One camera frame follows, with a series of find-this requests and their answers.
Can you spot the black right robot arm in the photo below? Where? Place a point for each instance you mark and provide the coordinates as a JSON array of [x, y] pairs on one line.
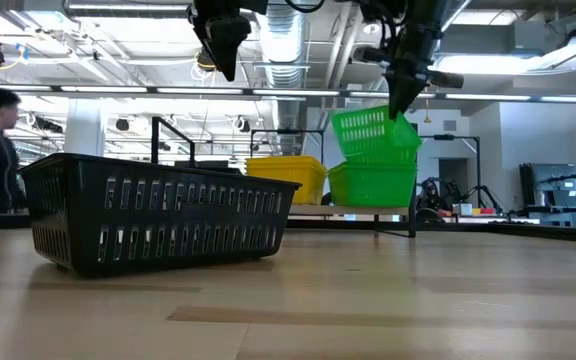
[[430, 7]]

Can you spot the black monitor cart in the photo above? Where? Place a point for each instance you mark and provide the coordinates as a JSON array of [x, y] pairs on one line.
[[553, 195]]

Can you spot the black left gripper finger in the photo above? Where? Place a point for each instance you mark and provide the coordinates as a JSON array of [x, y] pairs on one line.
[[222, 42], [237, 42]]

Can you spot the black ceiling-mounted device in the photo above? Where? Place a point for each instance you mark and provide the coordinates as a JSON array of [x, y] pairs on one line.
[[203, 60]]

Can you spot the wooden shelf with black frame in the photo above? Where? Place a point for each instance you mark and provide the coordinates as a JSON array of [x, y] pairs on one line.
[[348, 210]]

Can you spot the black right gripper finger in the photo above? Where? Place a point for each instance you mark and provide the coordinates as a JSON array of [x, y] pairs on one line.
[[414, 86], [397, 92]]

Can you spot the white square column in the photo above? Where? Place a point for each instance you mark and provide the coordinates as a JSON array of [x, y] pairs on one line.
[[85, 127]]

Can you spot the black plastic slotted basket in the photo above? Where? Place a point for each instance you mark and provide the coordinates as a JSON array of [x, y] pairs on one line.
[[208, 164], [168, 225]]

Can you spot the yellow plastic slotted basket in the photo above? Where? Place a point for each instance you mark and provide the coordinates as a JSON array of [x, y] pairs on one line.
[[288, 159], [288, 165], [310, 192]]

